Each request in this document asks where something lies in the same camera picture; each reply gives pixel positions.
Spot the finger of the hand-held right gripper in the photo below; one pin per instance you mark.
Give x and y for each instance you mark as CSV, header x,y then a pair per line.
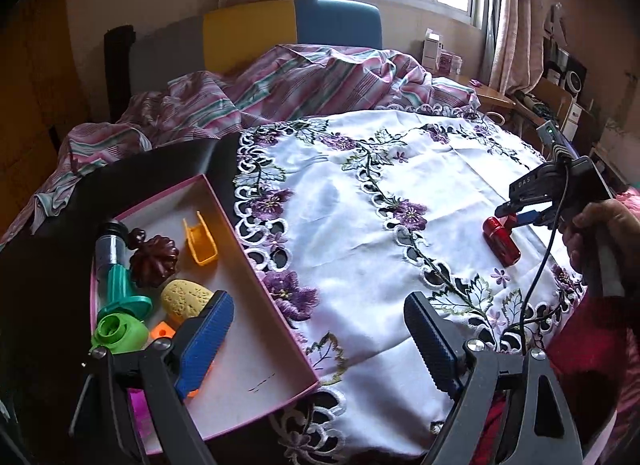
x,y
532,218
525,207

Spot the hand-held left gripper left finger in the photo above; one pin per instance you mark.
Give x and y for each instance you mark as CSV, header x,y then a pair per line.
x,y
207,340

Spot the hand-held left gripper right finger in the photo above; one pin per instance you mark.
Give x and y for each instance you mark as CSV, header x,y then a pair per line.
x,y
430,340

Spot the pink cardboard box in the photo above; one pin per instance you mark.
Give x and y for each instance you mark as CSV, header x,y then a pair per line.
x,y
240,325

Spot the red toy cylinder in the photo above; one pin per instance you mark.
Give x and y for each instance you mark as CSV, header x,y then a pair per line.
x,y
492,229

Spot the red toy blocks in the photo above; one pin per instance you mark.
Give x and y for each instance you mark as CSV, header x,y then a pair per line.
x,y
507,252

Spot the orange toy blocks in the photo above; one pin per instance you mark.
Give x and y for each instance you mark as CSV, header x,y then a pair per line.
x,y
162,331

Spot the yellow toy corn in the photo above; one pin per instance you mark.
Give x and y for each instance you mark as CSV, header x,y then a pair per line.
x,y
185,300

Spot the green toy pea head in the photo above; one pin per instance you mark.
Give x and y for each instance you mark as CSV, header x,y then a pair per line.
x,y
120,332

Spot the orange toy scoop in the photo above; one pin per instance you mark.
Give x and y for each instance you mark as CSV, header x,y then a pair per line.
x,y
200,245

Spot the brown toy pumpkin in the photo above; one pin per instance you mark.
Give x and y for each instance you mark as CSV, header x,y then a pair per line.
x,y
152,257

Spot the grey and green toy cylinder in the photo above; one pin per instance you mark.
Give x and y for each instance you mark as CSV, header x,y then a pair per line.
x,y
117,285

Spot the person's right hand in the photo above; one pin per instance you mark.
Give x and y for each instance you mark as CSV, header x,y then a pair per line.
x,y
607,220

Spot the wooden side desk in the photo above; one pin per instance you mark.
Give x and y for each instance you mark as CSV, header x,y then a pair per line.
x,y
550,92

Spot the black round speaker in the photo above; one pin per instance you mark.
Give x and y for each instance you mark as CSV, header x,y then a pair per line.
x,y
575,80

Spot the wooden bedside table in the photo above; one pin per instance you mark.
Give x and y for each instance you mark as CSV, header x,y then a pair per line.
x,y
487,95

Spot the white embroidered floral tablecloth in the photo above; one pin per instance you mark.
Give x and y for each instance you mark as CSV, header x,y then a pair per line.
x,y
350,245

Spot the small purple object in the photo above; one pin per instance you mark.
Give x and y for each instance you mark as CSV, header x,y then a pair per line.
x,y
477,82

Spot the person's red clothing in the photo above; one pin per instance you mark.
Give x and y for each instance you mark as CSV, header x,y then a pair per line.
x,y
600,345

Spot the purple carton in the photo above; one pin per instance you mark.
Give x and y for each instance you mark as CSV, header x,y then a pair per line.
x,y
450,65

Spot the white carton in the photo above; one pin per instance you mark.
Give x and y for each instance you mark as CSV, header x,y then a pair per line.
x,y
432,47

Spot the pink striped blanket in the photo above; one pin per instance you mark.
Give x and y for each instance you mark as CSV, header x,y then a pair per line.
x,y
300,85

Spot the wooden wardrobe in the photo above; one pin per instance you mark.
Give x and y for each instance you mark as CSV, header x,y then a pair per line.
x,y
30,95

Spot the grey yellow blue chair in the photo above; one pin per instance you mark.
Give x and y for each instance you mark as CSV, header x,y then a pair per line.
x,y
250,30

